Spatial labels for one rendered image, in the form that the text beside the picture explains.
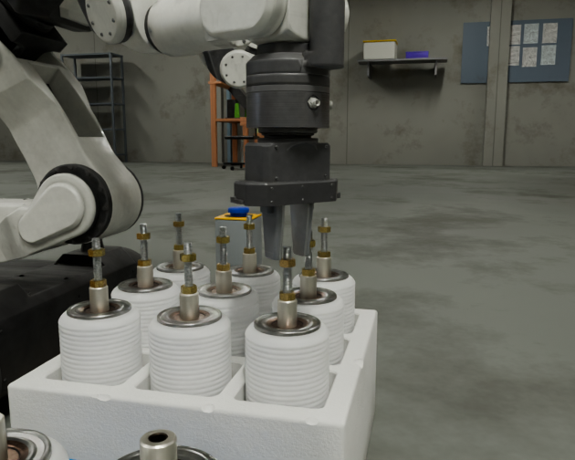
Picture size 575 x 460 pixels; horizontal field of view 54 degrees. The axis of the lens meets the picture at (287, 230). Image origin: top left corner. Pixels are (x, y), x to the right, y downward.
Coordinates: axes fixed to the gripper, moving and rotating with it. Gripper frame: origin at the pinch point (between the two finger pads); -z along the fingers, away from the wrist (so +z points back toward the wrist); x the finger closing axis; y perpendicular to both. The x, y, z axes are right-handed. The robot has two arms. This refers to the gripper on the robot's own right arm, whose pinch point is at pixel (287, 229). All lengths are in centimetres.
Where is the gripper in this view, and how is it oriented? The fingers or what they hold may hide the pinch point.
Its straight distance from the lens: 62.2
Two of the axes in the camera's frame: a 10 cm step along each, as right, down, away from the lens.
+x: -8.2, 0.9, -5.7
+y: 5.8, 1.3, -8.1
